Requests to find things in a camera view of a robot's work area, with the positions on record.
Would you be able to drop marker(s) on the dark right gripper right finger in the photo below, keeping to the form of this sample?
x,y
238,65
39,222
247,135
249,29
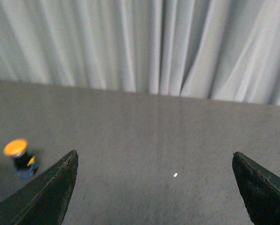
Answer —
x,y
259,188

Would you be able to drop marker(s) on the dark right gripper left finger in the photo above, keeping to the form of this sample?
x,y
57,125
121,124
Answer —
x,y
44,200

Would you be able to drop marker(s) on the yellow push button switch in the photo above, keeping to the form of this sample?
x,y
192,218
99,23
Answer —
x,y
24,163

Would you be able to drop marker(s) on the white pleated curtain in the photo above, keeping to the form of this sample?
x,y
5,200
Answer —
x,y
216,49

